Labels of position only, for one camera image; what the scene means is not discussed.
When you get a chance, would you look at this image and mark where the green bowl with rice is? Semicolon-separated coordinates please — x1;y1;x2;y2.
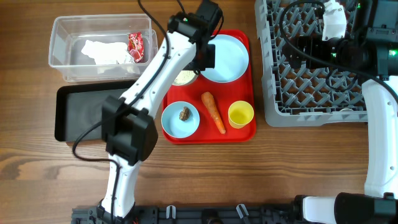
172;70;198;86

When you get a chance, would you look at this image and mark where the red snack wrapper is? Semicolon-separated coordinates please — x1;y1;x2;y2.
127;32;144;63

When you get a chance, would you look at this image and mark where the white tissue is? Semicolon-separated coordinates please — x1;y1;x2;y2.
81;40;134;65

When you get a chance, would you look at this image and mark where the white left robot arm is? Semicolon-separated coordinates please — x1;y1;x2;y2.
99;1;223;223

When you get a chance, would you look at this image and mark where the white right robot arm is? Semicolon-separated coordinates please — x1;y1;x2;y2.
281;1;397;223

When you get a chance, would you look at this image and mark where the grey dishwasher rack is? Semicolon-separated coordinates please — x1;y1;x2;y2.
254;1;368;127

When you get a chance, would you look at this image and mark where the clear plastic waste bin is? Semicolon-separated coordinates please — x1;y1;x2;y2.
49;14;158;83

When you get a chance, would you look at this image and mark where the large light blue plate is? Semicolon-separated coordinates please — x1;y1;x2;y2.
201;34;249;83

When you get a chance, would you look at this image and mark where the orange carrot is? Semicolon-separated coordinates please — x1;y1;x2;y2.
201;92;226;134

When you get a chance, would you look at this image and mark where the brown food scrap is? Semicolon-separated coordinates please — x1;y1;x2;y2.
179;106;190;121

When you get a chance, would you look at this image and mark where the red plastic tray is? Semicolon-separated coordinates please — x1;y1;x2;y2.
162;30;256;144

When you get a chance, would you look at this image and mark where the yellow plastic cup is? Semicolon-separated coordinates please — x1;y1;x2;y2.
228;101;254;129

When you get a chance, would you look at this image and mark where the small light blue bowl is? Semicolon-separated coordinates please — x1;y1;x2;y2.
161;101;200;139

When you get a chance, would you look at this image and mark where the black rectangular tray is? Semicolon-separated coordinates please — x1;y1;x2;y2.
54;80;134;142

